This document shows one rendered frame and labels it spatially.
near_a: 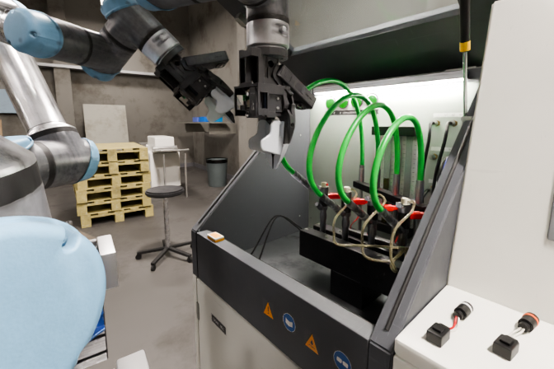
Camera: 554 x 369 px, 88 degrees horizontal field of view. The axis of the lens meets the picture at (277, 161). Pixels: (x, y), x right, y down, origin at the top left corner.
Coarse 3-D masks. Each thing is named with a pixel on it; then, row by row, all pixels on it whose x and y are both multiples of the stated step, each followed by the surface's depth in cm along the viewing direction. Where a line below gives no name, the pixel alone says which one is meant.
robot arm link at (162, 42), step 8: (160, 32) 61; (168, 32) 63; (152, 40) 60; (160, 40) 61; (168, 40) 62; (176, 40) 64; (144, 48) 61; (152, 48) 61; (160, 48) 61; (168, 48) 61; (152, 56) 62; (160, 56) 62
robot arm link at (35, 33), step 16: (0, 16) 51; (16, 16) 47; (32, 16) 47; (48, 16) 50; (0, 32) 52; (16, 32) 48; (32, 32) 48; (48, 32) 49; (64, 32) 52; (80, 32) 55; (16, 48) 48; (32, 48) 48; (48, 48) 50; (64, 48) 52; (80, 48) 55; (80, 64) 58
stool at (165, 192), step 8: (152, 192) 258; (160, 192) 258; (168, 192) 258; (176, 192) 263; (168, 216) 275; (168, 224) 275; (168, 232) 276; (168, 240) 277; (160, 248) 277; (168, 248) 277; (136, 256) 274; (160, 256) 262; (152, 264) 252
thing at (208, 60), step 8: (192, 56) 66; (200, 56) 67; (208, 56) 67; (216, 56) 69; (224, 56) 70; (192, 64) 65; (200, 64) 66; (208, 64) 68; (216, 64) 70; (224, 64) 72
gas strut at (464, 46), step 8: (464, 0) 56; (464, 8) 57; (464, 16) 57; (464, 24) 58; (464, 32) 59; (464, 40) 59; (464, 48) 60; (464, 56) 61; (464, 64) 62; (464, 72) 63; (464, 80) 63; (464, 88) 64; (464, 96) 65; (464, 104) 66; (464, 112) 67; (464, 120) 67
